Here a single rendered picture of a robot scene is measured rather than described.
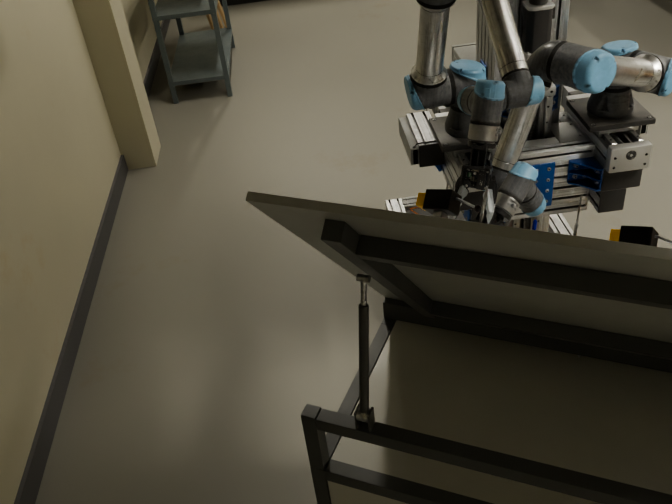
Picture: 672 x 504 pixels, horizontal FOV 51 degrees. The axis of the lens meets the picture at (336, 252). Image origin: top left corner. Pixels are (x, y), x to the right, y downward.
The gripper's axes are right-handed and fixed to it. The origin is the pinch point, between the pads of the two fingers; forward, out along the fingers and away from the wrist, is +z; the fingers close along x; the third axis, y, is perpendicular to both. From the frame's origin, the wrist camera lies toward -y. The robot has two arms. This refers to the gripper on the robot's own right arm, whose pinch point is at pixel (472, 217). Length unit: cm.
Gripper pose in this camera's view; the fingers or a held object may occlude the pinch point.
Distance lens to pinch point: 192.1
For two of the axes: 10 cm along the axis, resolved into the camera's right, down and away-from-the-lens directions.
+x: 9.4, 1.7, -2.9
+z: -0.9, 9.6, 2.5
